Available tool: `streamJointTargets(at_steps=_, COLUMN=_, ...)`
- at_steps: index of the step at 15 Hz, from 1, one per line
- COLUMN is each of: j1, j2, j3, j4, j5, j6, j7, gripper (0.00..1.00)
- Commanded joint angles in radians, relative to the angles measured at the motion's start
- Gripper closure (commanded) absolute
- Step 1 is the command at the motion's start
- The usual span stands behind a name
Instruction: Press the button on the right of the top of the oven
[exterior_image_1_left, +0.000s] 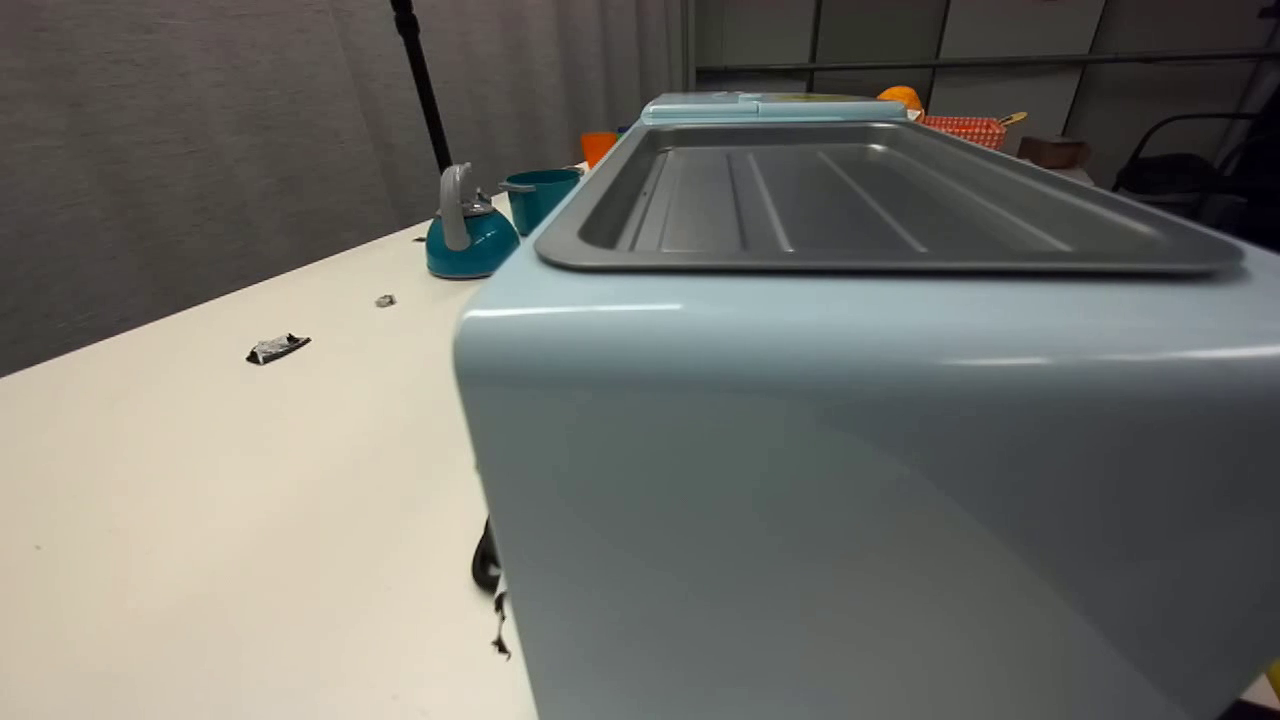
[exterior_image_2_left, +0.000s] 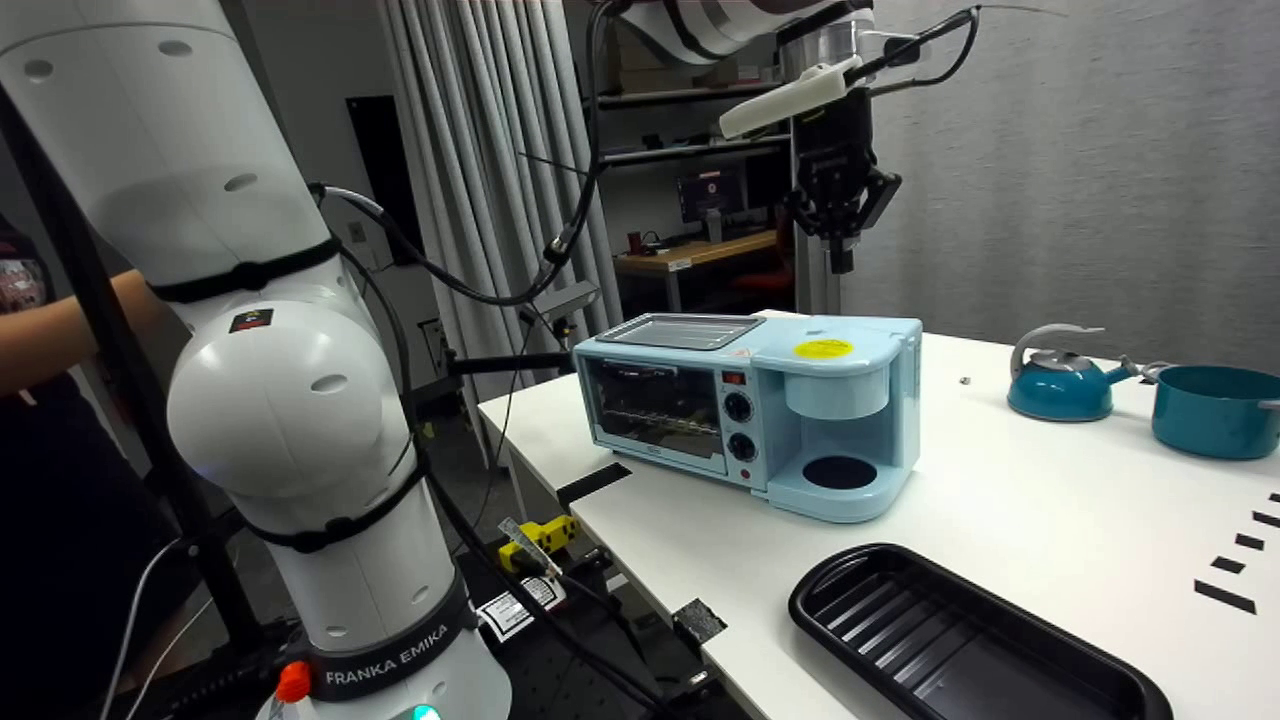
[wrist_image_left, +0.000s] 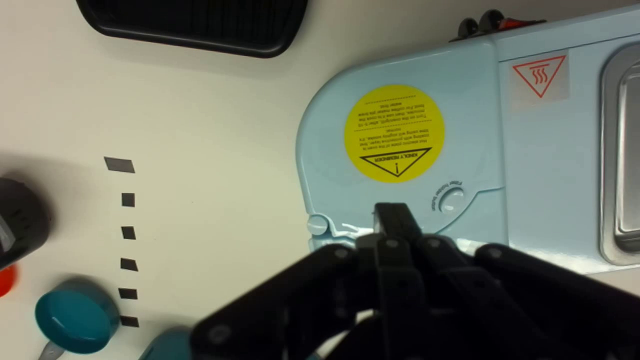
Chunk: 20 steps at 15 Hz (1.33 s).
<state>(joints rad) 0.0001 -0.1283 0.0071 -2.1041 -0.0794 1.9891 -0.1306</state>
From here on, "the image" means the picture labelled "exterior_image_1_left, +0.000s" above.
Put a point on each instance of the red basket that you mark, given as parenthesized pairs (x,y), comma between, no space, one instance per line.
(970,129)

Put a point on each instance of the black chair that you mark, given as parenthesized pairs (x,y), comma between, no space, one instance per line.
(1174,183)

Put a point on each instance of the orange cup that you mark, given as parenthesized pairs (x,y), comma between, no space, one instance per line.
(598,146)

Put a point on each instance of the grey baking tray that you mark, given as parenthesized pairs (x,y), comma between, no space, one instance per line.
(852,200)

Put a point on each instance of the light blue toaster oven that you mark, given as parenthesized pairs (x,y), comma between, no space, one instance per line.
(802,506)

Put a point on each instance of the black tripod pole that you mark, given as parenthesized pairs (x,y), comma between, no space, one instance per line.
(422,83)

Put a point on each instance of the orange ball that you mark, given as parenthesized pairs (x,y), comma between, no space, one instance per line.
(903,99)

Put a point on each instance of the brown bowl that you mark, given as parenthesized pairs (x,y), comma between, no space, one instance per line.
(1053,153)

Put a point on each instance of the teal cup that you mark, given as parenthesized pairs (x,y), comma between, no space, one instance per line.
(536,198)

